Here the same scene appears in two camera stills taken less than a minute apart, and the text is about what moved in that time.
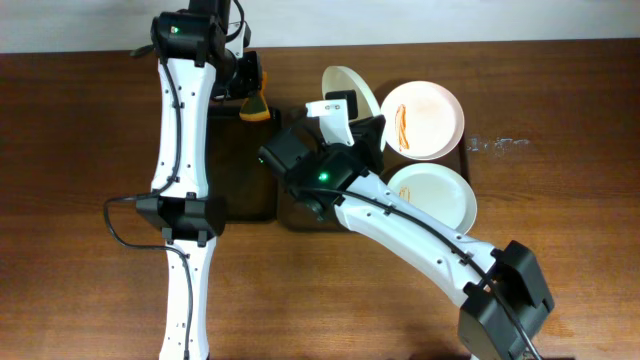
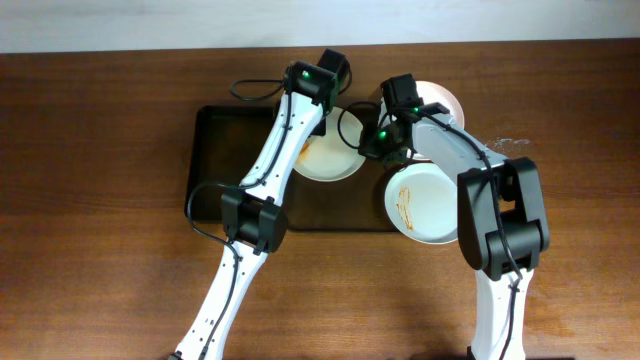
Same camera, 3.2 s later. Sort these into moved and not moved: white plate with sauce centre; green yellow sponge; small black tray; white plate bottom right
Moved: green yellow sponge; white plate with sauce centre
Not moved: small black tray; white plate bottom right
